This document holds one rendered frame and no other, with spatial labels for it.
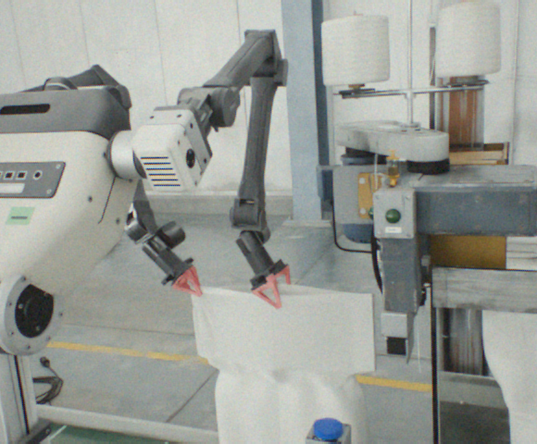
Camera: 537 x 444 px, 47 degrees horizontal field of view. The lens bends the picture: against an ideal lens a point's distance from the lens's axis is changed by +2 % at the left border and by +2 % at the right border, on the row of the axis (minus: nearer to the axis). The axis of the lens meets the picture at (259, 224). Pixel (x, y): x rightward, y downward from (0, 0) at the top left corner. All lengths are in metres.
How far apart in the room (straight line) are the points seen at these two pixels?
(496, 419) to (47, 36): 7.26
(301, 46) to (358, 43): 4.72
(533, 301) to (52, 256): 0.99
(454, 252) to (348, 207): 0.31
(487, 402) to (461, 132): 0.72
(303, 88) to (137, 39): 2.26
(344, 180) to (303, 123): 4.59
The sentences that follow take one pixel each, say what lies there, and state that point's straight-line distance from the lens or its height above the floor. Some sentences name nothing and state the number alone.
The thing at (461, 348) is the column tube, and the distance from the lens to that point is 1.89.
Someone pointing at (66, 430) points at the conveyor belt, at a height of 0.38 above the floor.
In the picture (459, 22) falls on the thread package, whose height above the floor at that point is 1.64.
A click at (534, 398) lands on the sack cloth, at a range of 1.52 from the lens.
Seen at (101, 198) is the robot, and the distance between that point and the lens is 1.13.
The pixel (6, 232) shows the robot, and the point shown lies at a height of 1.34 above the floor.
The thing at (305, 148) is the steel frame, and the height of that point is 0.80.
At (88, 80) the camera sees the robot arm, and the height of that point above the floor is 1.59.
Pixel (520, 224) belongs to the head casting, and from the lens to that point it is 1.25.
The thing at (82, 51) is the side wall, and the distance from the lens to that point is 7.98.
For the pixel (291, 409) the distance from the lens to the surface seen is 1.60.
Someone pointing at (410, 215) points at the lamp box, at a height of 1.29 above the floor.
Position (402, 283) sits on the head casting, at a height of 1.13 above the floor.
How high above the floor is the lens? 1.57
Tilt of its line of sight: 14 degrees down
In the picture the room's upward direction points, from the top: 4 degrees counter-clockwise
